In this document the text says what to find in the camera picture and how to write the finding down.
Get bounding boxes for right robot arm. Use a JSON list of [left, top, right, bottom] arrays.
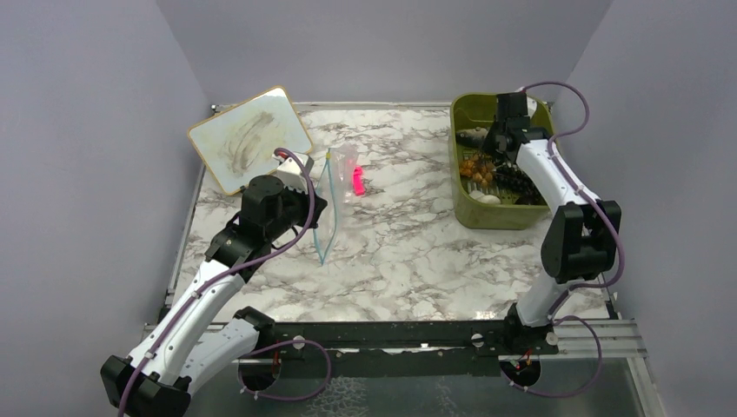
[[483, 91, 621, 354]]

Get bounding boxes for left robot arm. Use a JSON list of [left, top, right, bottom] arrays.
[[101, 175, 327, 416]]

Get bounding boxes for wood framed whiteboard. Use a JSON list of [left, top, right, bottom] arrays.
[[188, 86, 313, 195]]

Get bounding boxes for white toy egg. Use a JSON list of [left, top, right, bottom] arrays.
[[468, 190, 501, 205]]

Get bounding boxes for black toy grapes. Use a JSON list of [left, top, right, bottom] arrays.
[[494, 165, 545, 206]]

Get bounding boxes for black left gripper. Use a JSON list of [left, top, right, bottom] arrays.
[[266, 178, 329, 242]]

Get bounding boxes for clear zip top bag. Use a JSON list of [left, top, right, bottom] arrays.
[[313, 143, 358, 265]]

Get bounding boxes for green plastic bin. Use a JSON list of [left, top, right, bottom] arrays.
[[448, 93, 554, 230]]

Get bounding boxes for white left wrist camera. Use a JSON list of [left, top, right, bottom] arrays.
[[273, 152, 314, 194]]

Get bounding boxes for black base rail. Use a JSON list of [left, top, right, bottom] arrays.
[[234, 307, 559, 379]]

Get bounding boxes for pink plastic bag clip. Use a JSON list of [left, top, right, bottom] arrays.
[[352, 165, 366, 196]]

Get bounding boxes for grey toy fish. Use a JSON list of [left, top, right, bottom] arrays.
[[455, 128, 488, 149]]

